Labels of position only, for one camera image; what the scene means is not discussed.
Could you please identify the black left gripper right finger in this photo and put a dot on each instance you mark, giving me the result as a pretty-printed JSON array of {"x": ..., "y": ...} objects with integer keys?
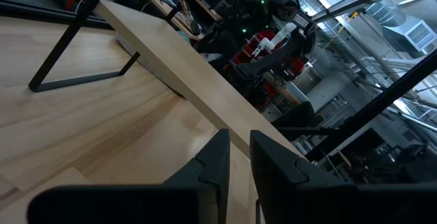
[{"x": 283, "y": 183}]

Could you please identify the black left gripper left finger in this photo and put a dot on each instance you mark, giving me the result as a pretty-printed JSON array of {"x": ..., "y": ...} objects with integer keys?
[{"x": 205, "y": 183}]

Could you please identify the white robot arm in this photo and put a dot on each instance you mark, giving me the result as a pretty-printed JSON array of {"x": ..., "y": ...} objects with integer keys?
[{"x": 280, "y": 34}]

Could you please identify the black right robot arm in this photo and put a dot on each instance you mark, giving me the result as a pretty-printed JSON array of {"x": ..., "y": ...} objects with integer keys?
[{"x": 252, "y": 12}]

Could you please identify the black office chair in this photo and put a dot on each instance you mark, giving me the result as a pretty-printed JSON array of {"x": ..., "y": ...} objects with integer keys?
[{"x": 297, "y": 118}]

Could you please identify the wooden background desk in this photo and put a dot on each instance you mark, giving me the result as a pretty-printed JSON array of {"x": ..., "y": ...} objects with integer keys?
[{"x": 164, "y": 9}]

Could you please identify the grey ceiling vent unit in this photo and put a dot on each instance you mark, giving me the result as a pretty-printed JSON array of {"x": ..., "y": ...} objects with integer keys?
[{"x": 409, "y": 32}]

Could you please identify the wooden shelf with black frame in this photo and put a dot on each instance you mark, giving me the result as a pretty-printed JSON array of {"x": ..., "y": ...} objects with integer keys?
[{"x": 177, "y": 67}]

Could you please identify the black aluminium rig frame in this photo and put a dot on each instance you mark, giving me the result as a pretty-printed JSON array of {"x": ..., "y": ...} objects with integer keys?
[{"x": 375, "y": 106}]

